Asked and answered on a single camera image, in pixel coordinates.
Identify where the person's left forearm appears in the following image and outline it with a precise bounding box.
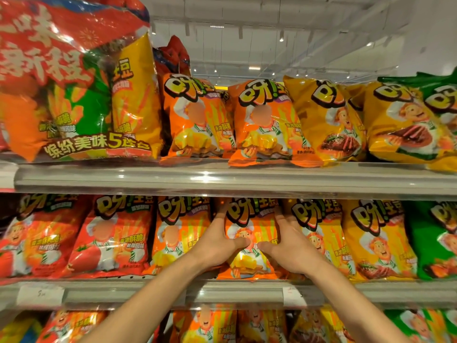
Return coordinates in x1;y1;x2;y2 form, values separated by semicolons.
80;255;215;343

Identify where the dark red large snack bag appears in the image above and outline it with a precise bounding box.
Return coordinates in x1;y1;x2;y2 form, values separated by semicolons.
152;34;192;81

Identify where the row of red tomato chip bags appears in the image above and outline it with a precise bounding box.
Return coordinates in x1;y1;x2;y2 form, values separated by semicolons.
35;310;109;343

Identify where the yellow chef snack bag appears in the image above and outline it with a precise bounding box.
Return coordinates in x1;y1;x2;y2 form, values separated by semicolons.
341;200;419;282
281;199;356;282

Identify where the large red multipack snack bag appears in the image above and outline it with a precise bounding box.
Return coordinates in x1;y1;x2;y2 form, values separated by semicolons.
0;0;164;163

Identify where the person's right hand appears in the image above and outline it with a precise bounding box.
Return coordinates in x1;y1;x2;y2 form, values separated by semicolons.
257;209;328;277

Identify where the person's left hand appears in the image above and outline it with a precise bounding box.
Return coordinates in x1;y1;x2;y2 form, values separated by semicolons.
188;203;251;272

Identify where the person's right forearm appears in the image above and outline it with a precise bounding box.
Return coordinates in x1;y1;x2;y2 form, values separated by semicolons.
303;262;409;343

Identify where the white price tag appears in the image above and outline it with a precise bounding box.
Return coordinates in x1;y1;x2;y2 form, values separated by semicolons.
282;286;308;308
0;161;19;193
16;284;65;307

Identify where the row of orange snack bags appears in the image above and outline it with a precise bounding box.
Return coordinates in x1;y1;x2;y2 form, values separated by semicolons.
159;74;324;168
168;305;288;343

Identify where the green potato stick bag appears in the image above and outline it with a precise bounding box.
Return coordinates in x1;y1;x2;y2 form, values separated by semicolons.
403;200;457;281

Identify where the orange potato stick bag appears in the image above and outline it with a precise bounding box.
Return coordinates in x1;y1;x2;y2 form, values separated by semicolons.
142;196;212;275
216;198;281;281

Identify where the metal store shelving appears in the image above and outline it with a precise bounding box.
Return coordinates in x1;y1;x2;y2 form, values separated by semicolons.
0;153;457;343

